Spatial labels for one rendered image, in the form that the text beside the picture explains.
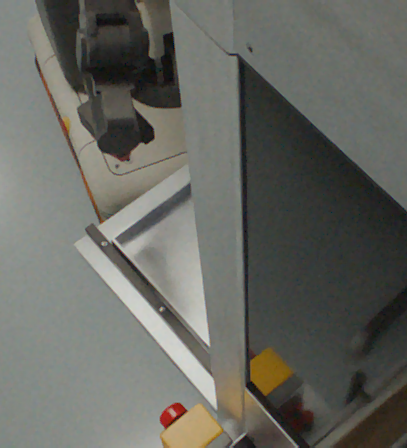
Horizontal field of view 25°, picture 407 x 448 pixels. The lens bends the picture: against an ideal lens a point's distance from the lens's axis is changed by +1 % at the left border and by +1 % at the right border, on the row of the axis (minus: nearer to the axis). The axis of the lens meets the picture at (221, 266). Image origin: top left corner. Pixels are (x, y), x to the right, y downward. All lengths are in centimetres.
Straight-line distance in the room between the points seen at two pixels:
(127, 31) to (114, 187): 117
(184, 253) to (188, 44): 95
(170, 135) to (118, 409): 70
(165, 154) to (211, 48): 178
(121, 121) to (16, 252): 146
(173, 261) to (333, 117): 104
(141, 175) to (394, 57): 192
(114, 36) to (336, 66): 73
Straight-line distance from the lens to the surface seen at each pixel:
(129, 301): 151
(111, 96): 120
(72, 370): 244
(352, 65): 47
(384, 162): 50
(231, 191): 71
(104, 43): 118
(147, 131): 131
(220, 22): 56
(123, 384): 240
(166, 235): 156
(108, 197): 234
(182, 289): 151
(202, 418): 127
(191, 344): 145
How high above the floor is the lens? 224
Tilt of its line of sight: 63 degrees down
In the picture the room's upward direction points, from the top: 4 degrees counter-clockwise
